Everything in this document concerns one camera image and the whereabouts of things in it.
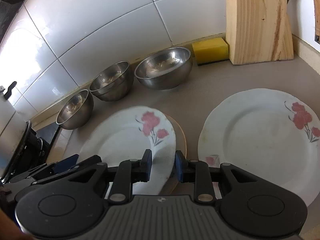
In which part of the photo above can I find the floral white plate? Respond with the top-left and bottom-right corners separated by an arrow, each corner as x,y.
197,88 -> 320,208
79,106 -> 177,195

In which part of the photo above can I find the medium steel bowl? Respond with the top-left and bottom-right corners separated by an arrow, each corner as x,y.
89,61 -> 134,102

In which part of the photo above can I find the black gas stove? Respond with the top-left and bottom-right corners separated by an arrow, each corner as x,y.
25,124 -> 61,165

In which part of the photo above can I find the round wooden board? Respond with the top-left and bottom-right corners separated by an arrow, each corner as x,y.
160,114 -> 188,195

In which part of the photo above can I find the dark kitchen fixture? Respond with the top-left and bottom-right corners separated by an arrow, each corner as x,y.
0,0 -> 25,40

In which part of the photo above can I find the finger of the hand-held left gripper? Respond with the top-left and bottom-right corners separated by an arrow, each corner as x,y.
10,154 -> 102,187

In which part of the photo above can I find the white plastic container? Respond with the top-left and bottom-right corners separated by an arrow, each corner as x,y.
0,81 -> 32,178

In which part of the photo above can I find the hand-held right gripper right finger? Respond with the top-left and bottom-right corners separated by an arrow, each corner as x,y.
175,150 -> 268,203

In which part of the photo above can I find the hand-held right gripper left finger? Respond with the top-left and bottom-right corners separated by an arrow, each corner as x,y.
67,149 -> 153,203

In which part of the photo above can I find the small steel bowl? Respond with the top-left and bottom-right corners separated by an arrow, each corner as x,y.
55,89 -> 94,130

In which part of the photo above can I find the yellow sponge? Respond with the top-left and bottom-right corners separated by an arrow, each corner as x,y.
192,37 -> 230,67

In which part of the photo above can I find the large steel bowl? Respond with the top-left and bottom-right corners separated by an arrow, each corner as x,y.
134,47 -> 193,90

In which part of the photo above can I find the wooden knife block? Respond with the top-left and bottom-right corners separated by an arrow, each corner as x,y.
225,0 -> 295,65

